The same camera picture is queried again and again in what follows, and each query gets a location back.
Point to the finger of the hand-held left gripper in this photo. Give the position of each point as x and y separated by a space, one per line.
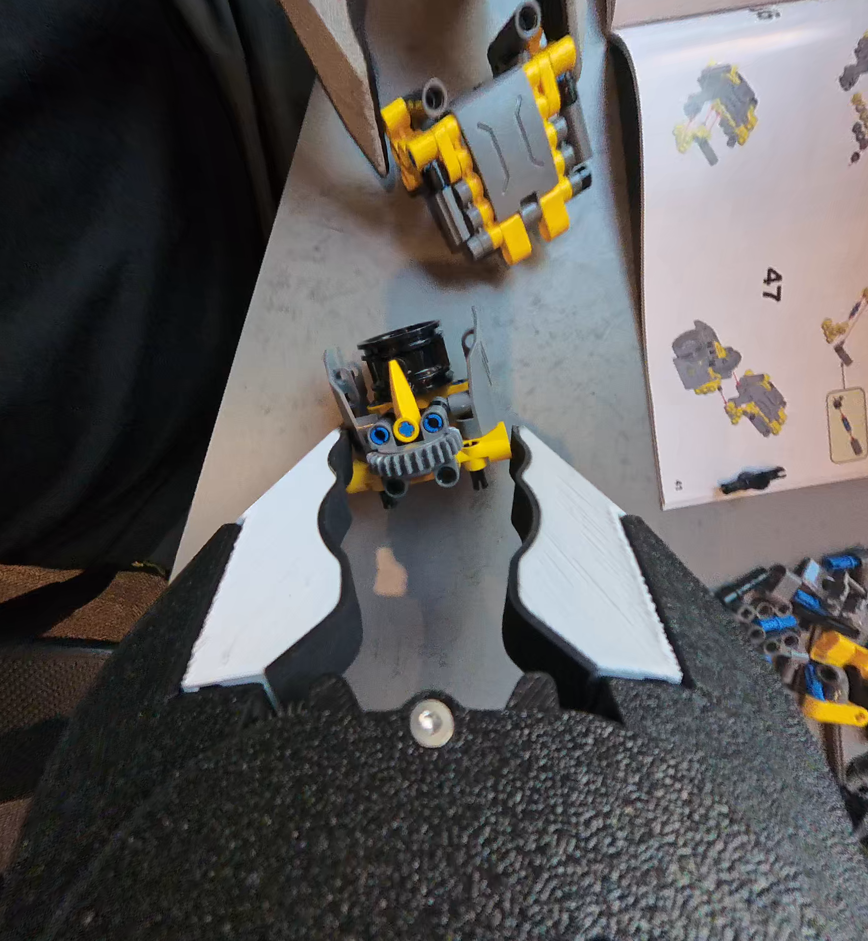
338 66

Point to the yellow grey brick head assembly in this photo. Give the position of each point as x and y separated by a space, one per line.
404 441

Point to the pile of building bricks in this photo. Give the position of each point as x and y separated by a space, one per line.
809 632

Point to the person's dark sweater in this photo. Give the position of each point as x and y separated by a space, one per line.
110 257

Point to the grey desk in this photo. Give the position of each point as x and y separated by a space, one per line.
316 294

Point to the black pin connector brick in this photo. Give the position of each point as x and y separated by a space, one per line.
750 480

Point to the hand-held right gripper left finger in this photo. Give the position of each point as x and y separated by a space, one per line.
272 588

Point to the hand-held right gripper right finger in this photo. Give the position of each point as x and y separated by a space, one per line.
595 588

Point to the small yellow grey brick assembly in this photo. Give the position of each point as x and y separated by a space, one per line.
507 140

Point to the open instruction booklet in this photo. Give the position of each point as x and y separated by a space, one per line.
757 220

